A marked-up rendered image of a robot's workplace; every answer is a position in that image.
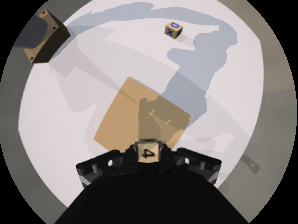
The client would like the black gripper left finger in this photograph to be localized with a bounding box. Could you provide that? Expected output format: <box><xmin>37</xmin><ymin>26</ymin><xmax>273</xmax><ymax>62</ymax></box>
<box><xmin>76</xmin><ymin>142</ymin><xmax>139</xmax><ymax>188</ymax></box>

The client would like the tan flat square mat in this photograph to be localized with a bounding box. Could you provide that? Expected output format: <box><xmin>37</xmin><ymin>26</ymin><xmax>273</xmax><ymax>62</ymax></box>
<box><xmin>94</xmin><ymin>77</ymin><xmax>192</xmax><ymax>153</ymax></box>

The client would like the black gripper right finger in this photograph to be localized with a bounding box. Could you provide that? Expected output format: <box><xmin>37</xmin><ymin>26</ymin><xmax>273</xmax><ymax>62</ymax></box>
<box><xmin>158</xmin><ymin>141</ymin><xmax>222</xmax><ymax>185</ymax></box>

